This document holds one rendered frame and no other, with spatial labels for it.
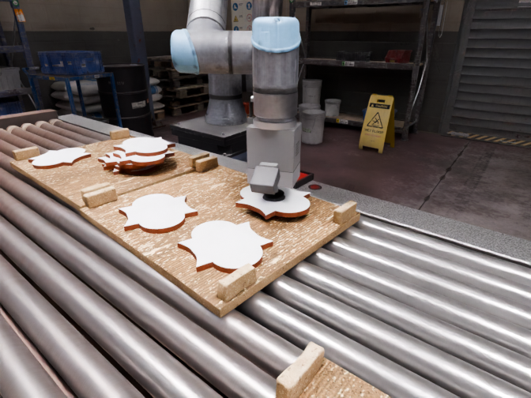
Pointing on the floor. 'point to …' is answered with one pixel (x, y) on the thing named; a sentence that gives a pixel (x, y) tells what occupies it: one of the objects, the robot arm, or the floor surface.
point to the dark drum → (126, 97)
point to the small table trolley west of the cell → (70, 88)
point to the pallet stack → (178, 87)
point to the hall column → (135, 28)
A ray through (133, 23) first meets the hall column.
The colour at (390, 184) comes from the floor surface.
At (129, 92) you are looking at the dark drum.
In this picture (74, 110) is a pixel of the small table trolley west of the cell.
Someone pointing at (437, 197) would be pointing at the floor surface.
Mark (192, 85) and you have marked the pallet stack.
